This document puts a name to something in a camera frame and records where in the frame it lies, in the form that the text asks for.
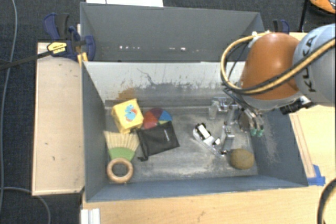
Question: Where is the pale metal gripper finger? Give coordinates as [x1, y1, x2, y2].
[208, 97, 230, 120]
[220, 125, 236, 154]

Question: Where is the black cylinder on white bracket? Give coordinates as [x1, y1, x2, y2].
[279, 96, 316, 115]

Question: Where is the olive brown round stone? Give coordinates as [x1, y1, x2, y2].
[229, 148, 256, 170]

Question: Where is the yellow cube with blue print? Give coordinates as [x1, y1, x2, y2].
[111, 98, 145, 135]

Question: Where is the white and black toy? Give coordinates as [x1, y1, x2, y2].
[192, 122, 228, 158]

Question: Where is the black cloth pouch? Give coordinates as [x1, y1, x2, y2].
[136, 122, 181, 162]

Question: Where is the wooden ring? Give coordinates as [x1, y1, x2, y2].
[106, 157, 134, 184]

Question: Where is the multicoloured ball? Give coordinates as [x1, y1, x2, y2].
[142, 108, 173, 131]

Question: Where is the grey metal bin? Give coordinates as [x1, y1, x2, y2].
[79, 2, 309, 203]

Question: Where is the straw brush with green handle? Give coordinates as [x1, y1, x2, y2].
[103, 130, 140, 162]

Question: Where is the pale wood board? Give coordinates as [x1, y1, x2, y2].
[31, 41, 86, 196]

